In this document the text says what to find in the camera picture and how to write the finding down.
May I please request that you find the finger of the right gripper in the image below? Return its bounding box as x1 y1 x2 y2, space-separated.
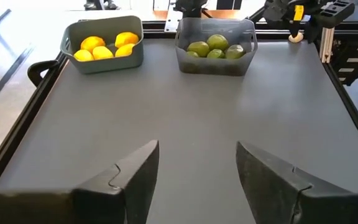
289 19 301 37
305 15 323 43

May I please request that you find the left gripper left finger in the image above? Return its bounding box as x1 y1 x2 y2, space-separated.
0 140 160 224

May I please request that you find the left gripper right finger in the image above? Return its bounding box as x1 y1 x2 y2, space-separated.
236 141 358 224

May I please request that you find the small pale garlic bulb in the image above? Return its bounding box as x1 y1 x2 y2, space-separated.
288 32 304 44

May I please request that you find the orange yellow lemon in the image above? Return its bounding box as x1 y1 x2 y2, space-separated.
80 35 107 52
114 31 140 48

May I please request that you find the silver aluminium extrusion bar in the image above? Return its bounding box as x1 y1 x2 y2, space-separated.
319 26 336 64

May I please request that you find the translucent grey plastic basket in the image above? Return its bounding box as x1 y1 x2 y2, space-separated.
175 17 259 77

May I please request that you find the dark grey table mat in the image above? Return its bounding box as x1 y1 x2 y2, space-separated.
0 39 358 224

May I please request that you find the green grey plastic basket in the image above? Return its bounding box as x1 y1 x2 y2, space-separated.
60 15 145 75

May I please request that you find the black aluminium table frame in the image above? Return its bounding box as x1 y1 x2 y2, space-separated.
0 18 358 187

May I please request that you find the black hook handle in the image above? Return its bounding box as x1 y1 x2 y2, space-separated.
27 60 60 87

